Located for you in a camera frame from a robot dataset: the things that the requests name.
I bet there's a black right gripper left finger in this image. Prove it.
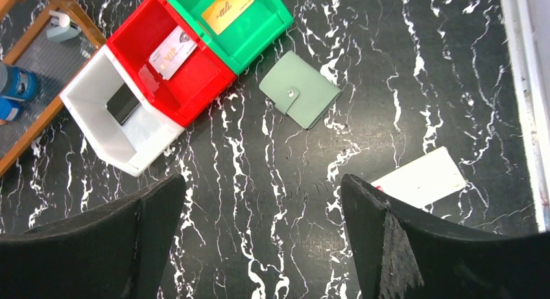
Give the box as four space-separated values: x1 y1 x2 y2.
1 174 186 298

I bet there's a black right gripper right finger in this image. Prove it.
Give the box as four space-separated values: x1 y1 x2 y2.
341 174 549 298

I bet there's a black card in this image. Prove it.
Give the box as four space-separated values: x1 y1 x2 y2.
106 84 140 125

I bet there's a silver VIP card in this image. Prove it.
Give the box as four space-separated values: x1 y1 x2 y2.
149 26 197 80

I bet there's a gold card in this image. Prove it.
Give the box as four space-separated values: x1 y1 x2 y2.
201 0 254 35

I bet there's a white small box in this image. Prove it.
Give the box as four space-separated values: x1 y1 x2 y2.
372 147 466 209

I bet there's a white plastic bin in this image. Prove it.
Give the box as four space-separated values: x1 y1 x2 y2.
60 45 184 176

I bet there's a blue small block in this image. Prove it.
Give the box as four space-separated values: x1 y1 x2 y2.
1 97 21 122

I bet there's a red plastic bin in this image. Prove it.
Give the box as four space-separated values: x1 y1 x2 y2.
107 0 237 127

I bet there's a blue tape roll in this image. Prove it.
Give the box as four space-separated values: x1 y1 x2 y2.
1 62 39 102

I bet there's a light blue white stapler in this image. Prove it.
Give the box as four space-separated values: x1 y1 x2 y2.
46 10 81 43

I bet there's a green plastic bin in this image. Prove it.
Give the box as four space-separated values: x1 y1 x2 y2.
167 0 293 75

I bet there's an orange wooden shelf rack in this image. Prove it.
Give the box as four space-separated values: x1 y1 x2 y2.
1 0 106 174

